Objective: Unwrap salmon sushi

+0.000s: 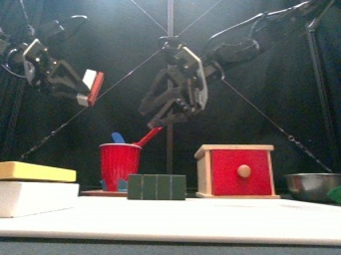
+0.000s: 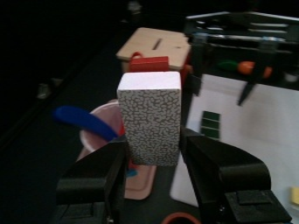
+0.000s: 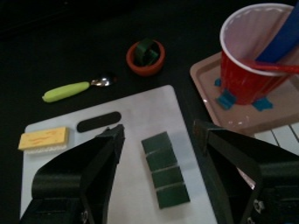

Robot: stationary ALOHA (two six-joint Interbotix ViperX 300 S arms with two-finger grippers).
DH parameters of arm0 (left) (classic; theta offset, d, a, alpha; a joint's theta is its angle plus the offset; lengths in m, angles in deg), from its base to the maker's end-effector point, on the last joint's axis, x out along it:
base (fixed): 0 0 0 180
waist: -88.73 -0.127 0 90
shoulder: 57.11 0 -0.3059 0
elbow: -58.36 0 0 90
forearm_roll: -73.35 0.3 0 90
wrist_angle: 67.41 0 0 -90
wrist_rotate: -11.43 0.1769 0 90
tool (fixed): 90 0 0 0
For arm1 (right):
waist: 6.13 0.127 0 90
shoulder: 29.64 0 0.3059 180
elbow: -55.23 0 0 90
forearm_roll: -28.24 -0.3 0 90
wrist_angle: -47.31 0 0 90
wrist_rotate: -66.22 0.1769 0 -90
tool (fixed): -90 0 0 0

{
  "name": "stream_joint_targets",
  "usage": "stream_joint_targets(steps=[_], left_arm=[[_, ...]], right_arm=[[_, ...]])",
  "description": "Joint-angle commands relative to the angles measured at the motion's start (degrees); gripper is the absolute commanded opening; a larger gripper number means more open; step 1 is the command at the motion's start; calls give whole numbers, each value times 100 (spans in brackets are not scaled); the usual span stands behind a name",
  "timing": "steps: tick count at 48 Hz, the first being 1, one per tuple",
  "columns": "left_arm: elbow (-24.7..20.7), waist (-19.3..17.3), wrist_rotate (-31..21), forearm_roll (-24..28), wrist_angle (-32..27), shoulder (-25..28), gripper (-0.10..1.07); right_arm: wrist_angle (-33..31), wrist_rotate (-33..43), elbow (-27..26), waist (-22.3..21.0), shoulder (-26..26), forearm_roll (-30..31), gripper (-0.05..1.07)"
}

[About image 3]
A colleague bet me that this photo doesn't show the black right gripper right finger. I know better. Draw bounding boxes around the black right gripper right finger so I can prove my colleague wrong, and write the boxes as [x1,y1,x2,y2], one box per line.
[191,118,299,224]

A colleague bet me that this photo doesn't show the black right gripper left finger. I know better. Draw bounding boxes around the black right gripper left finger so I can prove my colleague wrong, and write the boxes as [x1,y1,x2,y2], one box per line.
[19,123,127,224]

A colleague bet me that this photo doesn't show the green seaweed band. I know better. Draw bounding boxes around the green seaweed band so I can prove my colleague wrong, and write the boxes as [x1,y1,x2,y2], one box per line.
[134,37,162,67]

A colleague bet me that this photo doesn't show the yellow egg sushi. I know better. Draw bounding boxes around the yellow egg sushi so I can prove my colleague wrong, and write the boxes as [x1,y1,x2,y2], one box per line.
[16,125,71,155]

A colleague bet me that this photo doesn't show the green segmented seaweed strip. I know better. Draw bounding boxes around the green segmented seaweed strip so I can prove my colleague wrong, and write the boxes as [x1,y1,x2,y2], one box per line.
[140,130,192,210]

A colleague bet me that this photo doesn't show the white cutting board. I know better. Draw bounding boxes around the white cutting board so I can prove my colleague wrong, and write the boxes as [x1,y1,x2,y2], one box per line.
[19,84,220,224]

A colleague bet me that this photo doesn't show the pink plastic tray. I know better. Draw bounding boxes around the pink plastic tray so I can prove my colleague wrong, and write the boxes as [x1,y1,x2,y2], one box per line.
[190,50,299,138]

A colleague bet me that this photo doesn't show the small orange cup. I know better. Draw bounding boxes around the small orange cup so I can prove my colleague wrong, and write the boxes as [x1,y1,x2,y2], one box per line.
[126,38,167,78]

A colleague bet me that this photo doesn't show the blue plastic utensil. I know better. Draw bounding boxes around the blue plastic utensil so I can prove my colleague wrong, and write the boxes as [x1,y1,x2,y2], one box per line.
[254,0,299,64]

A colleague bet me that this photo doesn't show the green handled metal scoop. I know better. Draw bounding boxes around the green handled metal scoop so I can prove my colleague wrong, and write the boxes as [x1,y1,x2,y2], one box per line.
[42,73,118,104]

